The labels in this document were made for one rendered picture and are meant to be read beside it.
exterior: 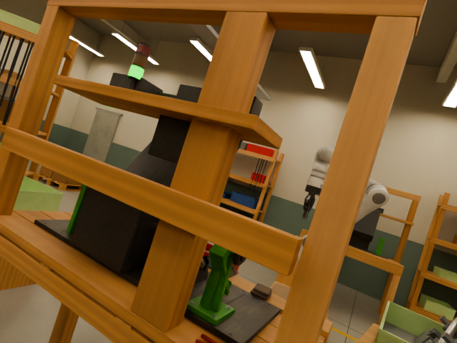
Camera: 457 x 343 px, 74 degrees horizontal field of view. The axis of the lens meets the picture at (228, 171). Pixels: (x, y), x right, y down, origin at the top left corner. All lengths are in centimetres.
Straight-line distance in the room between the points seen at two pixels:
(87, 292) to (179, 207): 48
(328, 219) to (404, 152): 609
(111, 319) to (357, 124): 92
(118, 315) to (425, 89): 680
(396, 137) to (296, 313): 623
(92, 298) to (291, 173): 607
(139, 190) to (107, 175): 15
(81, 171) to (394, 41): 100
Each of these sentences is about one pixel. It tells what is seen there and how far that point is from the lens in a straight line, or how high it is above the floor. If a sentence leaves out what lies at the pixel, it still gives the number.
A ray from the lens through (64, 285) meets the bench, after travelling 128.
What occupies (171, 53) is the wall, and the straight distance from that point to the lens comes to 963.
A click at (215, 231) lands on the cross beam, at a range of 81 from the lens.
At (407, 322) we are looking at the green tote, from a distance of 213.
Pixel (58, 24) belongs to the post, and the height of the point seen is 178.
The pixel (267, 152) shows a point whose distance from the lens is 656.
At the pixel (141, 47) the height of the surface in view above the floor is 171.
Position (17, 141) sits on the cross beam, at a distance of 151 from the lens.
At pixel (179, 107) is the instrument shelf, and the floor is 151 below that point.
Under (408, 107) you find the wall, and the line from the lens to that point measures 707.
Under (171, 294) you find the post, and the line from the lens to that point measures 96.
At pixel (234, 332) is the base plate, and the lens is 108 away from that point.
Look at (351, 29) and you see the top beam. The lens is 98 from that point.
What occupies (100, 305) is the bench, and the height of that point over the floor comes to 83.
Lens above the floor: 137
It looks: 1 degrees up
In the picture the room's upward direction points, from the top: 18 degrees clockwise
